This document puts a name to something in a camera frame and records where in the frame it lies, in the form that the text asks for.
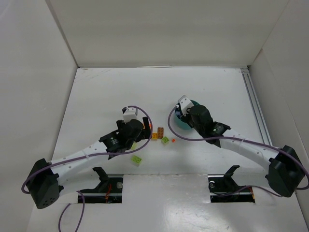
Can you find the green 2x2 lego brick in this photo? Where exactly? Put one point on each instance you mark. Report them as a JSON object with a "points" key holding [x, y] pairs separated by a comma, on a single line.
{"points": [[134, 146]]}

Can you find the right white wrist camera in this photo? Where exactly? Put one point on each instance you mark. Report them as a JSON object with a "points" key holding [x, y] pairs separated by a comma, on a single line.
{"points": [[183, 106]]}

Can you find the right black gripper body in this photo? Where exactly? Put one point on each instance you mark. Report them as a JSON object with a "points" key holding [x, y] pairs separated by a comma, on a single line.
{"points": [[184, 116]]}

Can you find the aluminium rail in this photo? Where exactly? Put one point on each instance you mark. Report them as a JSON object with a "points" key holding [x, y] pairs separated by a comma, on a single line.
{"points": [[257, 113]]}

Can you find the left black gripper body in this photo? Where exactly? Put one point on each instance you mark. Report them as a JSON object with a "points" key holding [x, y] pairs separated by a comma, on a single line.
{"points": [[144, 130]]}

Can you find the brown 2x4 lego plate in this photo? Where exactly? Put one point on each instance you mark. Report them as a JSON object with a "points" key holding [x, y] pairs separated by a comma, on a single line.
{"points": [[160, 132]]}

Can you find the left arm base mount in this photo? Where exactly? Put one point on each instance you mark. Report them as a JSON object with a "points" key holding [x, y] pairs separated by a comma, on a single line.
{"points": [[107, 191]]}

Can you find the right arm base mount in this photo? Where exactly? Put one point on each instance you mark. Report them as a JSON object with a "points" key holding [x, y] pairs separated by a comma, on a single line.
{"points": [[223, 188]]}

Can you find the green 2x4 lego brick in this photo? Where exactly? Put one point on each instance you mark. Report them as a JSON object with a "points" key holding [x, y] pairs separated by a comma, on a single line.
{"points": [[136, 160]]}

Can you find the small yellow 2x2 lego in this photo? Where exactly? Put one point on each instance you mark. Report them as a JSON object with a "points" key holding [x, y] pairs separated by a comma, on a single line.
{"points": [[154, 136]]}

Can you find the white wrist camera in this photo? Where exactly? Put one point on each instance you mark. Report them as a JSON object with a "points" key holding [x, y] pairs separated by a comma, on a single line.
{"points": [[129, 113], [183, 106]]}

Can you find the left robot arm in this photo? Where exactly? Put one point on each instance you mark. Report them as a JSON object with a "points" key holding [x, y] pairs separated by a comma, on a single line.
{"points": [[48, 180]]}

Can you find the teal divided round container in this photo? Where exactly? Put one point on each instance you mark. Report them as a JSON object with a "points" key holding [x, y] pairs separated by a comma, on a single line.
{"points": [[179, 118]]}

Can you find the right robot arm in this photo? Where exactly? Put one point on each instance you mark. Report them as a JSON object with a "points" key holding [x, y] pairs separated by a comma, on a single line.
{"points": [[284, 169]]}

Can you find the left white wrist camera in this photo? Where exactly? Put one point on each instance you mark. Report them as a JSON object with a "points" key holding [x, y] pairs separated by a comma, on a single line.
{"points": [[129, 113]]}

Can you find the green 2x2 lego near finger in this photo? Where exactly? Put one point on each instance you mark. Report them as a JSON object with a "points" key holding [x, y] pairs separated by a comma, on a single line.
{"points": [[165, 140]]}

